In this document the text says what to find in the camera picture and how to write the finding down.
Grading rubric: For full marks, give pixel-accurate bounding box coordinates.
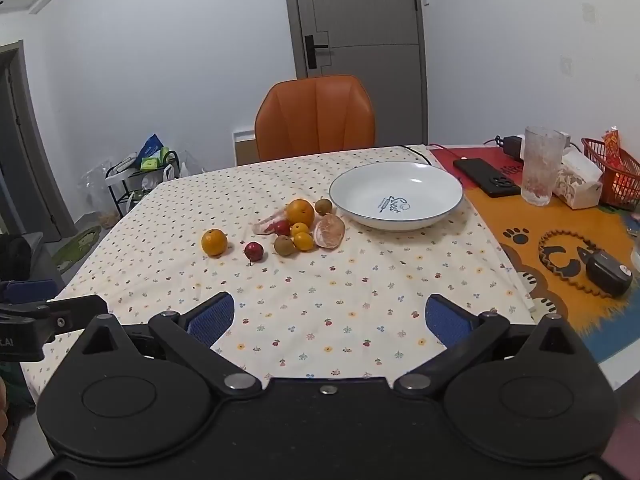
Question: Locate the printed tissue box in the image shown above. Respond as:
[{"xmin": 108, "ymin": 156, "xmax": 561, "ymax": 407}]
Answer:
[{"xmin": 552, "ymin": 152, "xmax": 604, "ymax": 210}]

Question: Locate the white plate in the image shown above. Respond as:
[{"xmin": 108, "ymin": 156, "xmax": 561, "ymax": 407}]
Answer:
[{"xmin": 328, "ymin": 161, "xmax": 464, "ymax": 232}]

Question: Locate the black cable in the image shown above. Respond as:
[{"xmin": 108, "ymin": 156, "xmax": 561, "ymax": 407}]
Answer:
[{"xmin": 402, "ymin": 145, "xmax": 442, "ymax": 168}]

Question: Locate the red mat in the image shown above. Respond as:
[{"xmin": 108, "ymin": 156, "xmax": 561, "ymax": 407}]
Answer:
[{"xmin": 429, "ymin": 142, "xmax": 526, "ymax": 173}]

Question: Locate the clear drinking glass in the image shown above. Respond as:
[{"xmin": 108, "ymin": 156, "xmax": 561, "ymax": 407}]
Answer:
[{"xmin": 520, "ymin": 126, "xmax": 567, "ymax": 207}]

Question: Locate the black handheld device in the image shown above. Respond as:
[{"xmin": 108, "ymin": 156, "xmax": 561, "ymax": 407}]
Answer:
[{"xmin": 577, "ymin": 246, "xmax": 634, "ymax": 299}]

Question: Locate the pink pomelo segment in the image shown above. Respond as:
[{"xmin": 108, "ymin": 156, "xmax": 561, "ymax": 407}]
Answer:
[{"xmin": 251, "ymin": 212, "xmax": 286, "ymax": 236}]

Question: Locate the black smartphone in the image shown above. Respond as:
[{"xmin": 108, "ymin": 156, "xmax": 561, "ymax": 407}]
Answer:
[{"xmin": 453, "ymin": 158, "xmax": 522, "ymax": 197}]

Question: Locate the blue bag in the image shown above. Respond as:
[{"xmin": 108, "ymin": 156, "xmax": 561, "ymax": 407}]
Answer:
[{"xmin": 135, "ymin": 133, "xmax": 167, "ymax": 162}]

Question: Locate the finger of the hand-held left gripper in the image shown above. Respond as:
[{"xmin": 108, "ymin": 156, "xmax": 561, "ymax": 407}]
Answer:
[
  {"xmin": 0, "ymin": 280, "xmax": 60, "ymax": 306},
  {"xmin": 46, "ymin": 294, "xmax": 109, "ymax": 333}
]

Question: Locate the large orange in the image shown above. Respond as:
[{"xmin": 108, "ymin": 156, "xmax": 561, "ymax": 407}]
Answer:
[{"xmin": 285, "ymin": 199, "xmax": 316, "ymax": 228}]

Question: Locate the peeled pomelo segment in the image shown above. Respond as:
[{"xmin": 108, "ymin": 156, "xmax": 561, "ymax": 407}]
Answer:
[{"xmin": 313, "ymin": 213, "xmax": 346, "ymax": 250}]

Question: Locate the green floor rug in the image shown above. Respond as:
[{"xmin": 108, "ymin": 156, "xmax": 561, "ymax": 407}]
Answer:
[{"xmin": 52, "ymin": 225, "xmax": 103, "ymax": 273}]

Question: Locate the red plastic basket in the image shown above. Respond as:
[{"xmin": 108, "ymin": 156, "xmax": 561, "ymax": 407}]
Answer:
[{"xmin": 581, "ymin": 137, "xmax": 640, "ymax": 211}]

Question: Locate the floral print tablecloth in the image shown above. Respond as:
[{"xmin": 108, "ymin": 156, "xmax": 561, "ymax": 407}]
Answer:
[{"xmin": 22, "ymin": 145, "xmax": 538, "ymax": 403}]

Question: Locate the black metal rack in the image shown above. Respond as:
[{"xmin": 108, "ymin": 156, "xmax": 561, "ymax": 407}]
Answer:
[{"xmin": 104, "ymin": 150, "xmax": 181, "ymax": 218}]

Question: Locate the medium orange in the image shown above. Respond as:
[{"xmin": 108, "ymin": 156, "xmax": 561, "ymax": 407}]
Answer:
[{"xmin": 201, "ymin": 228, "xmax": 229, "ymax": 257}]

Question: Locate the cardboard box with white lid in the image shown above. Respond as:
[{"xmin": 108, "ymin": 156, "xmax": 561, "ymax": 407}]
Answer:
[{"xmin": 231, "ymin": 130, "xmax": 258, "ymax": 167}]

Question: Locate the black door handle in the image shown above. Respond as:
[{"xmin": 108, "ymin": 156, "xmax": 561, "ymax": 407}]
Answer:
[{"xmin": 305, "ymin": 34, "xmax": 330, "ymax": 70}]

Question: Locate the orange chair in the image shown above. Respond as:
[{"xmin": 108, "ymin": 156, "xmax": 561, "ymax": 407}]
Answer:
[{"xmin": 254, "ymin": 75, "xmax": 377, "ymax": 163}]

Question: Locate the grey door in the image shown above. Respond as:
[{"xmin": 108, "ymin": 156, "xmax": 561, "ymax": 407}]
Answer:
[{"xmin": 281, "ymin": 0, "xmax": 430, "ymax": 148}]

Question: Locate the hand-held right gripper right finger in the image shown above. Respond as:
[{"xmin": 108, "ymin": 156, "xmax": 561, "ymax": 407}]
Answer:
[{"xmin": 394, "ymin": 294, "xmax": 576, "ymax": 393}]

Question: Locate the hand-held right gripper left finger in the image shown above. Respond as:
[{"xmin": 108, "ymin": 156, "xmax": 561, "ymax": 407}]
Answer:
[{"xmin": 80, "ymin": 291, "xmax": 263, "ymax": 393}]

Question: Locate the clear plastic bag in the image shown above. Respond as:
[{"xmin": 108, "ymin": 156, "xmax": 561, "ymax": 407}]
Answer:
[{"xmin": 80, "ymin": 160, "xmax": 122, "ymax": 226}]

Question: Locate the red snack packet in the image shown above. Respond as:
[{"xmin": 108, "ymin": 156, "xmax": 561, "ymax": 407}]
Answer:
[{"xmin": 602, "ymin": 129, "xmax": 636, "ymax": 191}]

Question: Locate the orange paw print mat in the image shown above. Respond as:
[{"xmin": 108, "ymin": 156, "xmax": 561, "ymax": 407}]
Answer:
[{"xmin": 462, "ymin": 180, "xmax": 640, "ymax": 391}]

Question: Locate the black bag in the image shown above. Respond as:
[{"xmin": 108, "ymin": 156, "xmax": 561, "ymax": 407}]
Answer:
[{"xmin": 0, "ymin": 234, "xmax": 33, "ymax": 281}]

